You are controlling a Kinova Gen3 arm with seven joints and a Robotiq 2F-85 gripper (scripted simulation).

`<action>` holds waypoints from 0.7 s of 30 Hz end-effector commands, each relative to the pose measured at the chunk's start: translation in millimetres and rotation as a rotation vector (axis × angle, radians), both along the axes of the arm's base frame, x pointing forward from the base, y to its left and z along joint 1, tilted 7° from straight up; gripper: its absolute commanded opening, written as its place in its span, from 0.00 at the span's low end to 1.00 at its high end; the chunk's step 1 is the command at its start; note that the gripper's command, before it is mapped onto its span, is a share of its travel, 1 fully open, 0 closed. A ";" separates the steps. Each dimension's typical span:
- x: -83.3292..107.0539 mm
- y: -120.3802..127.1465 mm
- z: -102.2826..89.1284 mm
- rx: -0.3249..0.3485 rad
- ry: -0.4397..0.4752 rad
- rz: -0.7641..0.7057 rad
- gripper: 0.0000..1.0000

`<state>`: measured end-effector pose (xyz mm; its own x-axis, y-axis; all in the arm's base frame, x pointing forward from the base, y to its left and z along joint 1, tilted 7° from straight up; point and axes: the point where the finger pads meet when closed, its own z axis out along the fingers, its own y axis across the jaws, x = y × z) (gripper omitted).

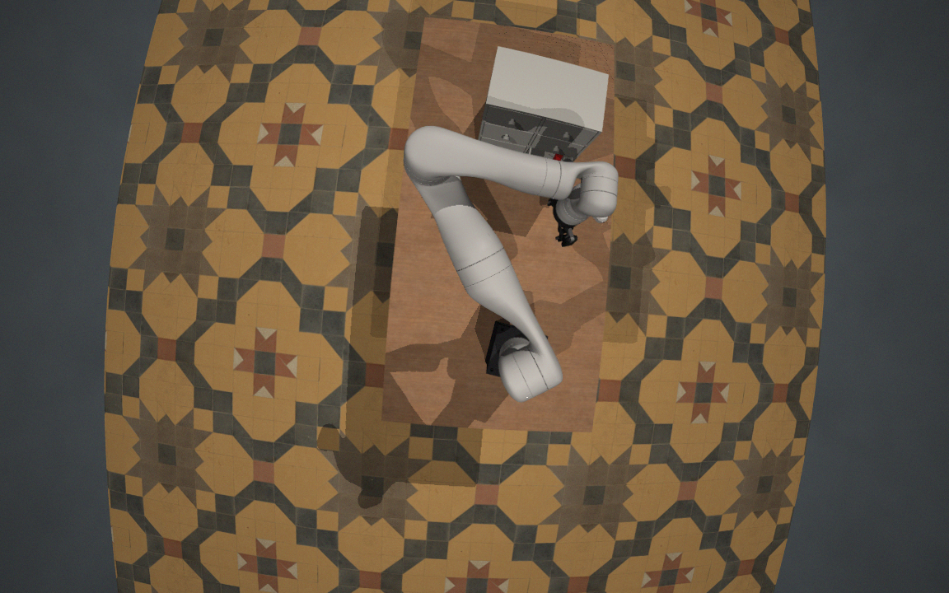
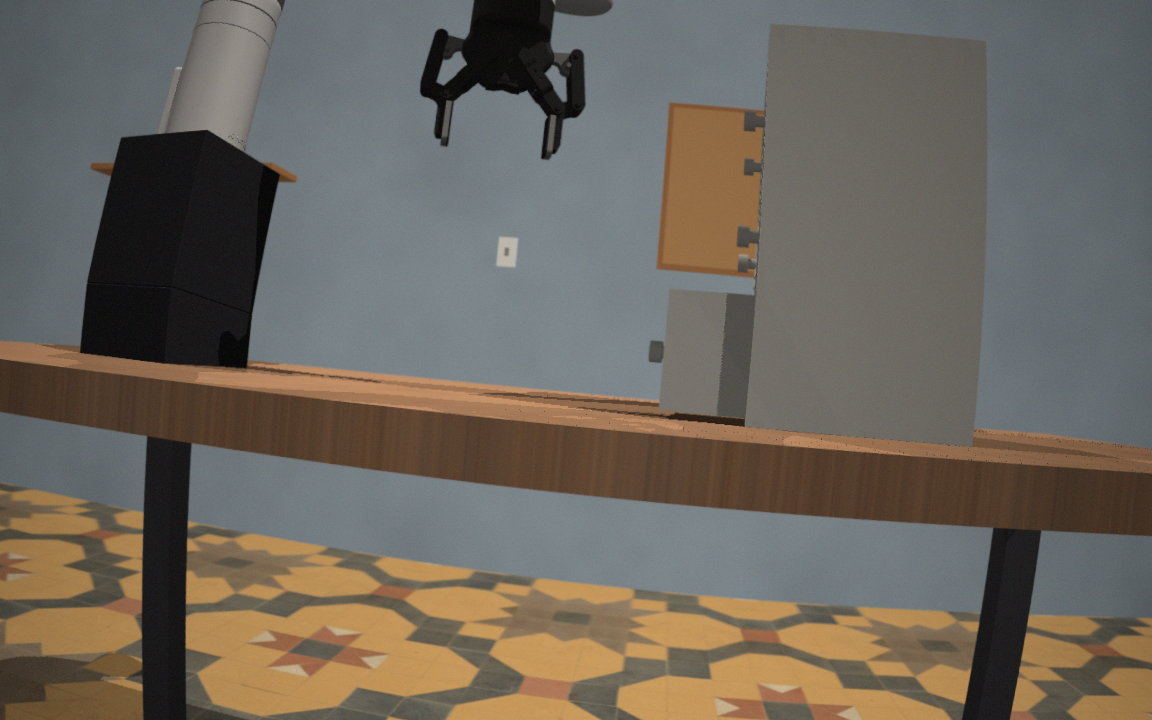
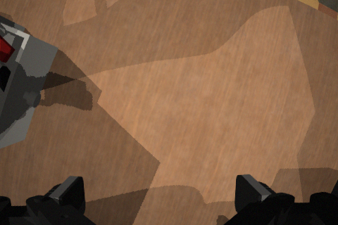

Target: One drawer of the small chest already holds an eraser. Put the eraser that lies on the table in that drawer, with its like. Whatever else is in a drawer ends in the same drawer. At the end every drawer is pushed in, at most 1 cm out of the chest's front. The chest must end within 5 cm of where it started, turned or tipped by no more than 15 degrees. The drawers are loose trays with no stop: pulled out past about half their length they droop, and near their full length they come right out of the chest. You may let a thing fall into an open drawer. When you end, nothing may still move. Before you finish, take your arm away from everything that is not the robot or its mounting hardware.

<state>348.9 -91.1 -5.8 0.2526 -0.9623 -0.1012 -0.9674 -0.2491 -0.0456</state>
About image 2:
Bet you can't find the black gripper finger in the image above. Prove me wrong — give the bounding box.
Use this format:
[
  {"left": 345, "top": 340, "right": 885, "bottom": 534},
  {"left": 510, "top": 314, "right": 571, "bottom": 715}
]
[
  {"left": 517, "top": 48, "right": 585, "bottom": 160},
  {"left": 420, "top": 29, "right": 502, "bottom": 147}
]

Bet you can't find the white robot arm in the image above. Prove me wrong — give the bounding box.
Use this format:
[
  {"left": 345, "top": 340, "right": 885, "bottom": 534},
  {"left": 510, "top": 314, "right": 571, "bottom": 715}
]
[{"left": 157, "top": 0, "right": 614, "bottom": 152}]

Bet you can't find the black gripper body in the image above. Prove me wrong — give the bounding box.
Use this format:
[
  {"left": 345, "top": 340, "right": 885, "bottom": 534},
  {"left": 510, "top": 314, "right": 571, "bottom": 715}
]
[{"left": 462, "top": 0, "right": 555, "bottom": 94}]

